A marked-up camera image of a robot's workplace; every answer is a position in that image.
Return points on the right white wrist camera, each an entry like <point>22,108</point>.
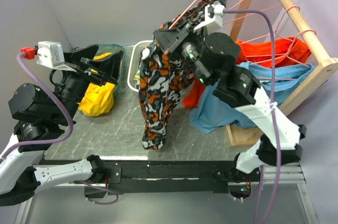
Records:
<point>213,18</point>

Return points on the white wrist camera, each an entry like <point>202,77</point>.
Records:
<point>213,18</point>
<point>48,54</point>

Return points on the wooden clothes rack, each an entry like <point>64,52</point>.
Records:
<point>327,66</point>

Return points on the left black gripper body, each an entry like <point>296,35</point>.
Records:
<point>73,89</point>

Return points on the yellow shorts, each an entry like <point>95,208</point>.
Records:
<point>97,100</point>

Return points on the light blue shorts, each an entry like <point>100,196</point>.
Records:
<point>212,112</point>

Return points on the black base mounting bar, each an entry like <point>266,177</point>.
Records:
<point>137,176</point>

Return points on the white plastic basket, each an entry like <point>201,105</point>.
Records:
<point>134,63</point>

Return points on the teal plastic bin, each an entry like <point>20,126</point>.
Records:
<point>118,57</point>

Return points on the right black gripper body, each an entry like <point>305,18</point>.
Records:
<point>190,53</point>

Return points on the aluminium rail frame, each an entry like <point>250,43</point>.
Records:
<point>76,203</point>

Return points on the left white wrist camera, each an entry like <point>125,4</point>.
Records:
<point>48,54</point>

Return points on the lemon print folded cloth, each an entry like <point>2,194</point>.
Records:
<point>137,76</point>

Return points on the camouflage patterned shorts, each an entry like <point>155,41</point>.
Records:
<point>162,77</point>

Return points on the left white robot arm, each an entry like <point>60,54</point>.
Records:
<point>22,175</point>

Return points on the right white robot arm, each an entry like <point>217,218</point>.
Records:
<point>279,144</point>

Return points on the orange shorts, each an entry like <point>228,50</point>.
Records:
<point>288,52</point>

